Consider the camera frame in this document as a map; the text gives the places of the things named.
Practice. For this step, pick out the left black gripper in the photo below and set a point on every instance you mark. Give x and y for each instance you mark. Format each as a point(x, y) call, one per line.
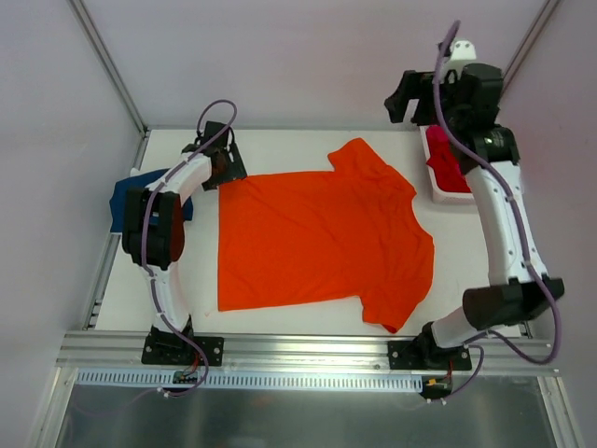
point(231, 163)

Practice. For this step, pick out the pink t shirt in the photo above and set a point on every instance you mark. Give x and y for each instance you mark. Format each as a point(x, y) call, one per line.
point(437, 140)

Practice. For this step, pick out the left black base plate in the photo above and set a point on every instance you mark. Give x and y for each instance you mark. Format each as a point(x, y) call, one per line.
point(167, 349)

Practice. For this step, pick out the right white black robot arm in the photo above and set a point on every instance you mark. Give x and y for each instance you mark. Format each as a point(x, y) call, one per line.
point(520, 288)

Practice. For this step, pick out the red t shirt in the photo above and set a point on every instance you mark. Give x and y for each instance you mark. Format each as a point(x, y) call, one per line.
point(447, 173)

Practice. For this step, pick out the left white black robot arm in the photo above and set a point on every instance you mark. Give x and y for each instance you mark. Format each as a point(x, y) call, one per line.
point(153, 233)

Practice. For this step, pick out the white slotted cable duct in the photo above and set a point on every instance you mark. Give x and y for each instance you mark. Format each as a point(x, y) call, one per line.
point(254, 380)

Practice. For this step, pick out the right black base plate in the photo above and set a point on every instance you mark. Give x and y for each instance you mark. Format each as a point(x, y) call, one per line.
point(418, 356)

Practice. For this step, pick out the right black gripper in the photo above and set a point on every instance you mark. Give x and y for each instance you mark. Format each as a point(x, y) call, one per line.
point(421, 98)

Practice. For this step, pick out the white plastic basket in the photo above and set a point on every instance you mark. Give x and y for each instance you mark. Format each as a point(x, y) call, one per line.
point(439, 196)

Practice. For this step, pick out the orange t shirt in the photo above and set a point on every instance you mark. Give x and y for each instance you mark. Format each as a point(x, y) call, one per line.
point(304, 237)

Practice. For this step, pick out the aluminium mounting rail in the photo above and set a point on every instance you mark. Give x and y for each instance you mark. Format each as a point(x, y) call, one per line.
point(281, 353)

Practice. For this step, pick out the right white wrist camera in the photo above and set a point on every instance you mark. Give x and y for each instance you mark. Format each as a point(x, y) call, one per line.
point(459, 54)

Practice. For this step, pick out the folded blue t shirt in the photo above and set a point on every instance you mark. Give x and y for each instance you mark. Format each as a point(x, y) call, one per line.
point(139, 184)

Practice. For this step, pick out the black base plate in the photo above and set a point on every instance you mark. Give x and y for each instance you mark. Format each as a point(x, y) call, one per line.
point(167, 349)
point(418, 356)

